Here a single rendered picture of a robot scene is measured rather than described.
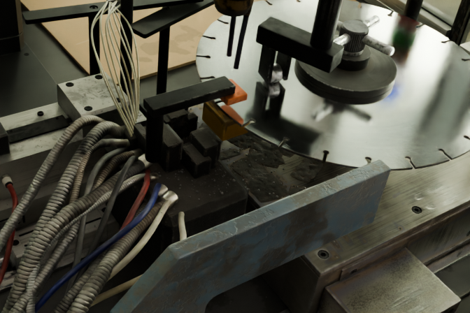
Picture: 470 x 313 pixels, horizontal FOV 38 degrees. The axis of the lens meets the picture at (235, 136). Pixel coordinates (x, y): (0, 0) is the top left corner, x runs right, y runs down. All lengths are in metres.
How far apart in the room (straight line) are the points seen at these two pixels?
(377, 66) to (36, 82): 0.43
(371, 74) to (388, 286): 0.22
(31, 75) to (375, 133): 0.46
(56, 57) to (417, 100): 0.59
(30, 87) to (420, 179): 0.49
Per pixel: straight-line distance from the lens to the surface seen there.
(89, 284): 0.57
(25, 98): 0.90
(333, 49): 0.68
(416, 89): 0.77
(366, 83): 0.74
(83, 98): 0.79
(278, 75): 0.72
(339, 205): 0.56
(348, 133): 0.68
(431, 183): 0.81
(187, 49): 1.13
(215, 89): 0.65
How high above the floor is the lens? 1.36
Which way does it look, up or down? 39 degrees down
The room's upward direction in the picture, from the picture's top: 8 degrees clockwise
